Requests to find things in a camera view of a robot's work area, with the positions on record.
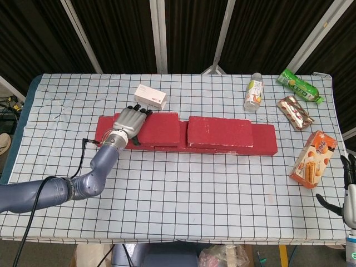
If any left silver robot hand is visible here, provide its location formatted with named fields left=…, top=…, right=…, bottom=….
left=112, top=104, right=153, bottom=146

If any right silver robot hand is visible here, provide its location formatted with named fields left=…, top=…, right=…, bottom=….
left=316, top=154, right=356, bottom=229

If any red foam brick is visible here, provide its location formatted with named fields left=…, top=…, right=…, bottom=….
left=154, top=121, right=219, bottom=155
left=186, top=116, right=254, bottom=149
left=216, top=124, right=278, bottom=156
left=112, top=111, right=181, bottom=148
left=93, top=115, right=156, bottom=151

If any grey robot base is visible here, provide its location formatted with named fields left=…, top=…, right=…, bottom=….
left=111, top=243, right=200, bottom=267

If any white cardboard carton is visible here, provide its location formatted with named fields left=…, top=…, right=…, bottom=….
left=133, top=84, right=168, bottom=111

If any orange biscuit box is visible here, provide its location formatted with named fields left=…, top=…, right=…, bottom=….
left=289, top=130, right=338, bottom=186

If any dark pleated curtain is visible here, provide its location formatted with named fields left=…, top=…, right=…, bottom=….
left=0, top=0, right=356, bottom=134

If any white black-grid tablecloth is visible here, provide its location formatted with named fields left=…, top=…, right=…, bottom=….
left=0, top=73, right=356, bottom=245

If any dark blue underlay cloth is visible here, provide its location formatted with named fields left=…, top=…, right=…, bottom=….
left=0, top=74, right=42, bottom=192

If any gold foil snack pack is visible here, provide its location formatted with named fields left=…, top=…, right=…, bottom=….
left=276, top=95, right=315, bottom=131

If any beige hat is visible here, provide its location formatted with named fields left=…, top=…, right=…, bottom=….
left=0, top=133, right=12, bottom=156

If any clear plastic drink bottle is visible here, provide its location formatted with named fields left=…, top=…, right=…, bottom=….
left=244, top=72, right=264, bottom=113

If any green snack bag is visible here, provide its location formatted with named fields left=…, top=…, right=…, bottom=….
left=276, top=68, right=325, bottom=104

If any clear plastic bag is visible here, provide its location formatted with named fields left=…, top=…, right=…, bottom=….
left=197, top=244, right=251, bottom=267

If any white sack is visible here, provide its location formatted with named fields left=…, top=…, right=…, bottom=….
left=72, top=244, right=112, bottom=267

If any double white frame post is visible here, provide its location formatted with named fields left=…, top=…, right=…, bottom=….
left=149, top=0, right=170, bottom=75

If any slanted white frame post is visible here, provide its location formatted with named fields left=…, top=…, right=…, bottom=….
left=288, top=0, right=348, bottom=73
left=60, top=0, right=103, bottom=75

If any white post with feet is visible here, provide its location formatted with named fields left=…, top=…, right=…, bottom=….
left=200, top=0, right=236, bottom=75

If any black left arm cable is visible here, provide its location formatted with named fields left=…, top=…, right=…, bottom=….
left=11, top=137, right=100, bottom=267

